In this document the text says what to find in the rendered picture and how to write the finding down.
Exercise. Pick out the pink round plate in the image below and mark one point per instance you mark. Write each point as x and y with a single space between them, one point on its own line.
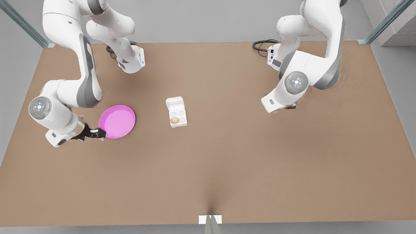
117 122

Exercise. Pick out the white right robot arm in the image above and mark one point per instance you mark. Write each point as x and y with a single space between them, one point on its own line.
88 81

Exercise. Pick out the grey stone block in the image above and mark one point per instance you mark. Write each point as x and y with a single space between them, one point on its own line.
401 31

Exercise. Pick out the brown egg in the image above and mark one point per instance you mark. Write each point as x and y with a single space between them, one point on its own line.
174 120

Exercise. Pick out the silver frame post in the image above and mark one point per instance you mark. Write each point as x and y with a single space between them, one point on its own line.
22 22
210 221
385 22

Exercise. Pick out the white egg box lid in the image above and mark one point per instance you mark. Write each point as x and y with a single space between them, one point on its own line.
175 104

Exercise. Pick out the white egg box base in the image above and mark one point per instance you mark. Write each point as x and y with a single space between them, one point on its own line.
182 117

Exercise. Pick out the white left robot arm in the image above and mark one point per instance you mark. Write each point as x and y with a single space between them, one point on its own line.
312 66

